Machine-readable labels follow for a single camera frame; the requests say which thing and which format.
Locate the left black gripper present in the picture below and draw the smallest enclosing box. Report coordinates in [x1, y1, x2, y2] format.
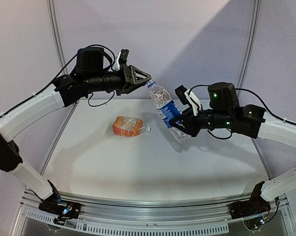
[86, 63, 152, 96]

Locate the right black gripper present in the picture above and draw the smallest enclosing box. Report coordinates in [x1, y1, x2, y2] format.
[168, 107, 231, 137]

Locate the clear bottle blue label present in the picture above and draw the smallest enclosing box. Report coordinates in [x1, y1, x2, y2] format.
[148, 83, 187, 144]

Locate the white bottle cap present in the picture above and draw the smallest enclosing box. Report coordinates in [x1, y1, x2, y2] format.
[146, 126, 151, 133]

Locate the crushed orange label bottle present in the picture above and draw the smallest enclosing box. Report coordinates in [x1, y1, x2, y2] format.
[112, 116, 146, 137]

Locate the blue bottle cap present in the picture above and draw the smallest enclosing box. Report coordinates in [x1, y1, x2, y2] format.
[147, 79, 155, 88]

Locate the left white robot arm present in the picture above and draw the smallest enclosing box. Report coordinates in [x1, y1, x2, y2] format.
[0, 44, 151, 213]

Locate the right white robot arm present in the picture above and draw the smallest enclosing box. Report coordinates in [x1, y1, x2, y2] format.
[170, 82, 296, 215]

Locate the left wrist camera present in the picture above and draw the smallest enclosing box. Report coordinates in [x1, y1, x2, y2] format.
[112, 49, 129, 71]

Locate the left aluminium corner post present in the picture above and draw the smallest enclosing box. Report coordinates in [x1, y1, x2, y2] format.
[47, 0, 66, 68]

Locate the aluminium corner post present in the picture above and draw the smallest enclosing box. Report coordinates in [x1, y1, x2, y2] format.
[237, 0, 261, 88]
[47, 0, 66, 68]

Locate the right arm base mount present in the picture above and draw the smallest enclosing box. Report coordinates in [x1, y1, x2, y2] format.
[228, 193, 280, 230]

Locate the aluminium front rail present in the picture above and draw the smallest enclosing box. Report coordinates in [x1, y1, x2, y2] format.
[13, 191, 296, 236]

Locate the right aluminium corner post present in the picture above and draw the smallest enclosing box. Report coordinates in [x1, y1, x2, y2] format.
[237, 0, 261, 88]

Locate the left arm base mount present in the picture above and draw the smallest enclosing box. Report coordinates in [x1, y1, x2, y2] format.
[38, 195, 82, 226]

